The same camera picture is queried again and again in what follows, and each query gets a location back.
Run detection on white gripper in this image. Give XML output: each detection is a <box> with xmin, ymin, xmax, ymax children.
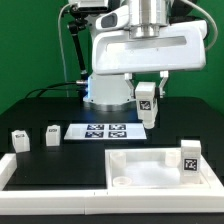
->
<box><xmin>92</xmin><ymin>4</ymin><xmax>207</xmax><ymax>98</ymax></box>

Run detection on white square tabletop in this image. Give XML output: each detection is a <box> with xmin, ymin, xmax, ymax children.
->
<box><xmin>105</xmin><ymin>148</ymin><xmax>223</xmax><ymax>190</ymax></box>

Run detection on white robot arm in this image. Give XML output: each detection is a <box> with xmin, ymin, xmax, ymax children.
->
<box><xmin>84</xmin><ymin>0</ymin><xmax>216</xmax><ymax>110</ymax></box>

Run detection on white U-shaped obstacle fence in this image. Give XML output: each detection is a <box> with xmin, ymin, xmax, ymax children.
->
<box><xmin>0</xmin><ymin>154</ymin><xmax>224</xmax><ymax>215</ymax></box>

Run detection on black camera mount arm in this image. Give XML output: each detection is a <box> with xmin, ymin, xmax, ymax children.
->
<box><xmin>67</xmin><ymin>18</ymin><xmax>89</xmax><ymax>76</ymax></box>

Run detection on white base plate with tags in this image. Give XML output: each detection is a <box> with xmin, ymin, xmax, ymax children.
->
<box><xmin>64</xmin><ymin>123</ymin><xmax>146</xmax><ymax>140</ymax></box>

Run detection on camera on mount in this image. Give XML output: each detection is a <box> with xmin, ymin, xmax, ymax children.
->
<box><xmin>68</xmin><ymin>0</ymin><xmax>109</xmax><ymax>14</ymax></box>

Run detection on grey cable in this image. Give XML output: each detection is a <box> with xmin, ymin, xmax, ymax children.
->
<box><xmin>57</xmin><ymin>3</ymin><xmax>73</xmax><ymax>98</ymax></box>

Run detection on black cables on table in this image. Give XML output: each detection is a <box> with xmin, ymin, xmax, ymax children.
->
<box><xmin>25</xmin><ymin>79</ymin><xmax>90</xmax><ymax>99</ymax></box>

